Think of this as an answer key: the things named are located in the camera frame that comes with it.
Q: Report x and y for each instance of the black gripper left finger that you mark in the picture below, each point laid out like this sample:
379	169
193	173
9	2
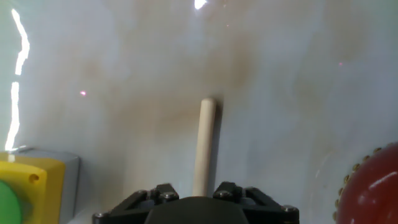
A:
136	202

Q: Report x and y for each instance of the wooden drumstick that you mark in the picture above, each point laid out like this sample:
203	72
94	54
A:
203	146

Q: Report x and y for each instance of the yellow box green push button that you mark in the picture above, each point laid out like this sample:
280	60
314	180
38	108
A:
46	186

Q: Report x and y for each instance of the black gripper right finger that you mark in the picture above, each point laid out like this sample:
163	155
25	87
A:
261	202

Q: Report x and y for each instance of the red drum cream head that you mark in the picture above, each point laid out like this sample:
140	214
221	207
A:
373	193

